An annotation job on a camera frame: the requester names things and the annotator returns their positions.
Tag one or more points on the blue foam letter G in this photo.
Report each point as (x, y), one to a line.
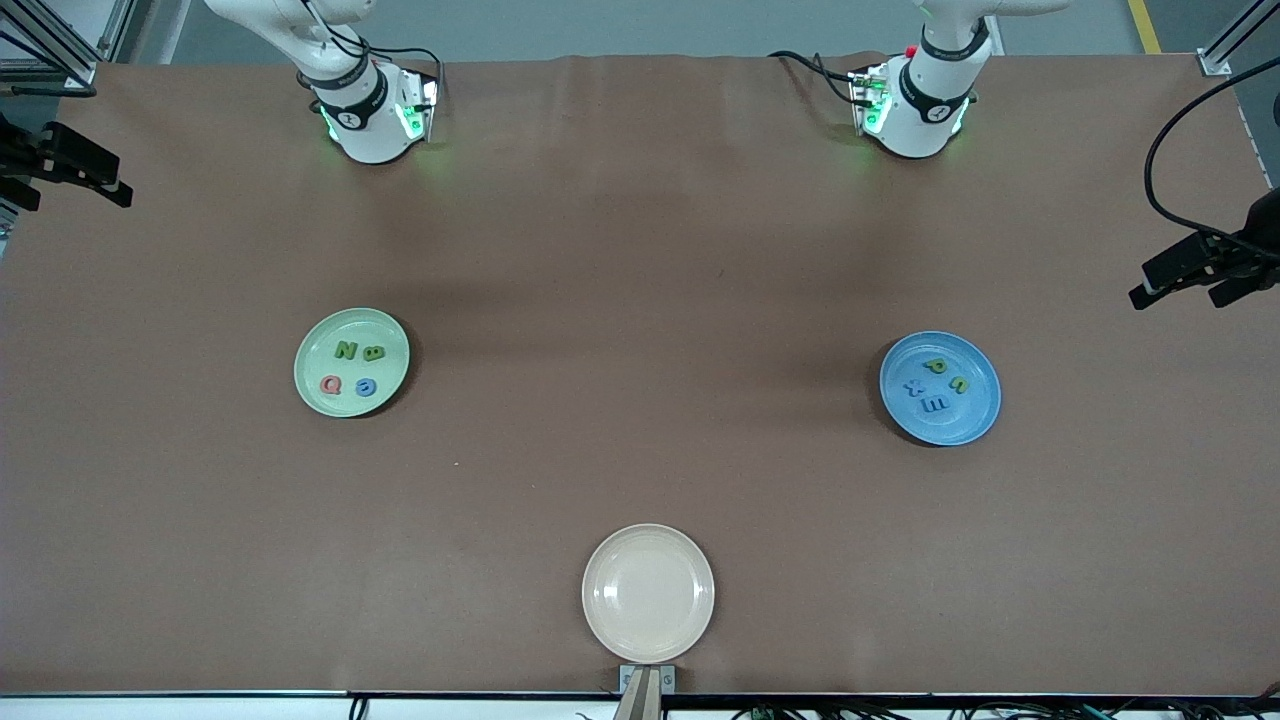
(360, 388)

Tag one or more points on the blue foam letter E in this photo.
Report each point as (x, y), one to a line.
(936, 405)

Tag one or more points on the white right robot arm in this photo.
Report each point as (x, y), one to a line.
(365, 130)

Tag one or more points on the aluminium frame post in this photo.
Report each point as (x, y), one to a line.
(50, 40)
(1225, 55)

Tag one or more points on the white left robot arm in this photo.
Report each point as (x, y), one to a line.
(925, 120)

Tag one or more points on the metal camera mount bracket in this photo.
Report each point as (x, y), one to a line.
(647, 690)

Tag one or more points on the brown table mat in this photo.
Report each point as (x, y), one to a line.
(640, 250)

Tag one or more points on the silver base connector bracket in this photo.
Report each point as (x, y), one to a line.
(420, 110)
(868, 100)

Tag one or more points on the green foam letter p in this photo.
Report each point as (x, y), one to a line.
(937, 366)

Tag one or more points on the red foam letter Q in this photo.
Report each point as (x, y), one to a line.
(324, 385)

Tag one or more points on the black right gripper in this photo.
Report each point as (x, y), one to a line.
(20, 158)

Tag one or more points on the blue plate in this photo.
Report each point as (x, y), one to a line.
(975, 415)

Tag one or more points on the beige plate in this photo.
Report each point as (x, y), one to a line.
(648, 595)

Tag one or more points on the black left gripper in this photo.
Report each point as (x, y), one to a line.
(1243, 251)

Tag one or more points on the green foam letter N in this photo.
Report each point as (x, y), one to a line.
(346, 351)

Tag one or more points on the light green plate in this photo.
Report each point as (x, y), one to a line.
(350, 405)

